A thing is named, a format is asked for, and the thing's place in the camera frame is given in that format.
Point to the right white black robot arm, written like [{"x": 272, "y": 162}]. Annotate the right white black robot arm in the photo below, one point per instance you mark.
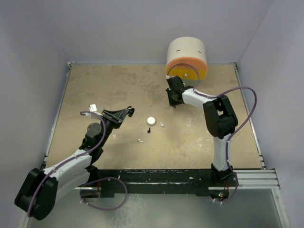
[{"x": 220, "y": 120}]

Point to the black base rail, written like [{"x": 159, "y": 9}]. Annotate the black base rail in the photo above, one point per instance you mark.
[{"x": 198, "y": 182}]

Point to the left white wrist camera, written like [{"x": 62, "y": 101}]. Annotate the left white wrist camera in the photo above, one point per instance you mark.
[{"x": 92, "y": 110}]

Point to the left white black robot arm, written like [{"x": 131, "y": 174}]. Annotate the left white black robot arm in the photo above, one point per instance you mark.
[{"x": 41, "y": 189}]

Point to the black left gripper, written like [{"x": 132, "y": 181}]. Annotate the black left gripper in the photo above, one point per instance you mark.
[{"x": 116, "y": 117}]

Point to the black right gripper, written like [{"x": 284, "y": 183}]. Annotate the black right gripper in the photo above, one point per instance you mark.
[{"x": 171, "y": 103}]

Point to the white round earbud case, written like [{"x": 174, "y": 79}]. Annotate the white round earbud case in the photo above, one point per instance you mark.
[{"x": 151, "y": 121}]

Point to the black round earbud case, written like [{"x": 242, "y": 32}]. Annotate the black round earbud case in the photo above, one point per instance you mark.
[{"x": 131, "y": 112}]

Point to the white round drawer cabinet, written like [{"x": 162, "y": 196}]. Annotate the white round drawer cabinet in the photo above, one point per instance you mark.
[{"x": 186, "y": 58}]

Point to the aluminium frame rail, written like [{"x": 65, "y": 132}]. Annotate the aluminium frame rail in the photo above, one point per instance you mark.
[{"x": 257, "y": 178}]

